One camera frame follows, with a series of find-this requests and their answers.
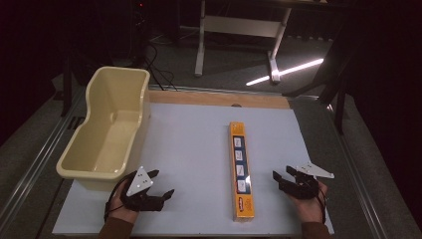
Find long orange box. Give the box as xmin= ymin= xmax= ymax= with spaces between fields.
xmin=228 ymin=120 xmax=256 ymax=223

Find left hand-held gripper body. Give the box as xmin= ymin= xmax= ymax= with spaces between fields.
xmin=119 ymin=165 xmax=166 ymax=213

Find white desk frame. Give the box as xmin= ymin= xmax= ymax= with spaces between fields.
xmin=193 ymin=0 xmax=294 ymax=85

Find cream plastic tub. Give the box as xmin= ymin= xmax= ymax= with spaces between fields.
xmin=55 ymin=66 xmax=151 ymax=192

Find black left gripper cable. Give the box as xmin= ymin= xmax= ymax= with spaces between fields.
xmin=103 ymin=170 xmax=137 ymax=223

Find person's left hand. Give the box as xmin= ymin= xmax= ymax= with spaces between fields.
xmin=106 ymin=180 xmax=140 ymax=224

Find person's right hand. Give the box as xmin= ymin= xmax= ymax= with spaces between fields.
xmin=286 ymin=179 xmax=329 ymax=225

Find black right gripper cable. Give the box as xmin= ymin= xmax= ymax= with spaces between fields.
xmin=316 ymin=187 xmax=329 ymax=224

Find black stand leg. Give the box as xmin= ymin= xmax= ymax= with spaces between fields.
xmin=60 ymin=49 xmax=75 ymax=118

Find dark metal stand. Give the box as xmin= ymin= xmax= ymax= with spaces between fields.
xmin=282 ymin=31 xmax=353 ymax=135

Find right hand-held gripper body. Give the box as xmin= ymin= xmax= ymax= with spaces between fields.
xmin=282 ymin=161 xmax=335 ymax=200

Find white table mat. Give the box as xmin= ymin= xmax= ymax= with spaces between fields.
xmin=52 ymin=102 xmax=335 ymax=237

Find black floor cables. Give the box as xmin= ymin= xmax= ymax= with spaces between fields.
xmin=138 ymin=41 xmax=179 ymax=92

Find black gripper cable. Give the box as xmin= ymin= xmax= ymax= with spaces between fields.
xmin=316 ymin=187 xmax=329 ymax=224
xmin=103 ymin=170 xmax=137 ymax=223

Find metal floor rail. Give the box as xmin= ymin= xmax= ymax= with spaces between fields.
xmin=0 ymin=87 xmax=86 ymax=230
xmin=326 ymin=104 xmax=390 ymax=239

